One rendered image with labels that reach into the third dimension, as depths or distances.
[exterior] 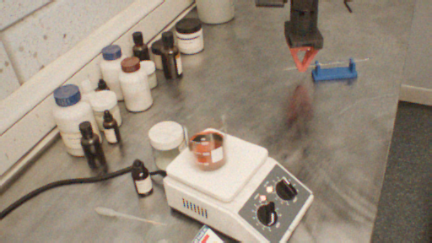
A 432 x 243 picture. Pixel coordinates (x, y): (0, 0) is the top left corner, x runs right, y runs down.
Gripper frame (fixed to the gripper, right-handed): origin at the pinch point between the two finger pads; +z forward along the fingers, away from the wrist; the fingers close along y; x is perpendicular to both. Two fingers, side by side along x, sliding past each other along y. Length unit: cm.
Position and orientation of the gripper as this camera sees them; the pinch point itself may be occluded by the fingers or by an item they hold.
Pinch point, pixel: (301, 67)
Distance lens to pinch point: 98.9
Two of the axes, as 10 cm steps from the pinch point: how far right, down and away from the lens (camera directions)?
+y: 0.5, 6.1, -7.9
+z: 0.8, 7.8, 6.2
